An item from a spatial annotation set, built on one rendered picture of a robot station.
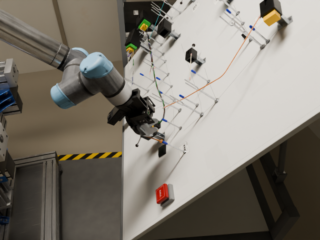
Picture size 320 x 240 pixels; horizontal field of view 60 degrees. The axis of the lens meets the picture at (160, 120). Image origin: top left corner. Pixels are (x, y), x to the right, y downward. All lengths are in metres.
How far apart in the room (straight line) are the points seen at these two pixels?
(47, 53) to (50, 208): 1.33
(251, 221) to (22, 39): 1.07
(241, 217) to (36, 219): 1.30
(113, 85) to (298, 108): 0.46
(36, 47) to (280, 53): 0.68
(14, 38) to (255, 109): 0.68
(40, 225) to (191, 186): 1.32
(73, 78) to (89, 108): 2.17
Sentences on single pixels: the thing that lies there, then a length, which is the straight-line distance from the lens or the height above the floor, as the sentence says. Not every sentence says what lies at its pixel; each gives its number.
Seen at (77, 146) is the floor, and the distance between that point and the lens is 2.60.
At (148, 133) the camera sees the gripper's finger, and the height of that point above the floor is 1.22.
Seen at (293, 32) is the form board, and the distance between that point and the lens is 0.87.
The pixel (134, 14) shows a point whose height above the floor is 1.13.
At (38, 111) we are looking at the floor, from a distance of 3.06.
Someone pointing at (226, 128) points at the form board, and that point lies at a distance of 0.84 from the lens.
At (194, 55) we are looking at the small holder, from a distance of 1.07.
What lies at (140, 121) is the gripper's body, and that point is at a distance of 0.87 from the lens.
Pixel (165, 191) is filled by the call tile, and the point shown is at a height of 1.13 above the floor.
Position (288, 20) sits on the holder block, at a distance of 0.91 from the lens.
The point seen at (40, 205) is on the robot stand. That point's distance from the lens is 2.08.
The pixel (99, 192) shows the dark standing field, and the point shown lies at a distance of 2.27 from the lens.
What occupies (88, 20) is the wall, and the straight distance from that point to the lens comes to 3.35.
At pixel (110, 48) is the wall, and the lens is 3.53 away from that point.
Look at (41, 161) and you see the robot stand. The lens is 2.28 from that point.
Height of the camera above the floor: 1.91
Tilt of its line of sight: 44 degrees down
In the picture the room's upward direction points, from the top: 1 degrees clockwise
